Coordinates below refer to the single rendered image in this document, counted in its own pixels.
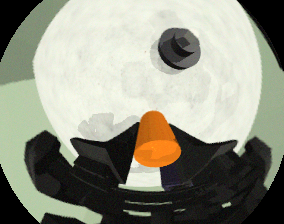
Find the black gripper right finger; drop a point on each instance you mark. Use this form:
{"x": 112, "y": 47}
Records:
{"x": 196, "y": 154}

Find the orange tapered knob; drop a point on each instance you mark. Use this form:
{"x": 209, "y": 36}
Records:
{"x": 156, "y": 144}

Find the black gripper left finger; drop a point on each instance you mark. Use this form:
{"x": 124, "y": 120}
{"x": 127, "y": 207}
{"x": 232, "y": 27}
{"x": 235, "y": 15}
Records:
{"x": 118, "y": 153}

